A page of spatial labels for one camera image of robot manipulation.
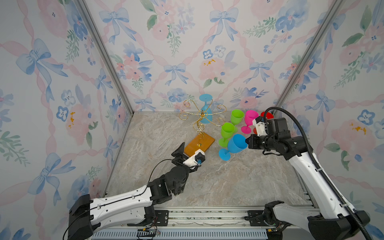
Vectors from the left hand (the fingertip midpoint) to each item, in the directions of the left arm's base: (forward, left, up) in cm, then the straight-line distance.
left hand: (188, 147), depth 69 cm
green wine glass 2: (+31, -30, -12) cm, 45 cm away
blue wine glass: (+5, -24, -3) cm, 25 cm away
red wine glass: (+32, -51, -11) cm, 61 cm away
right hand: (+6, -28, -1) cm, 29 cm away
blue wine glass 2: (+17, -9, +4) cm, 19 cm away
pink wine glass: (+34, -40, -14) cm, 55 cm away
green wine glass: (+19, -23, -12) cm, 32 cm away
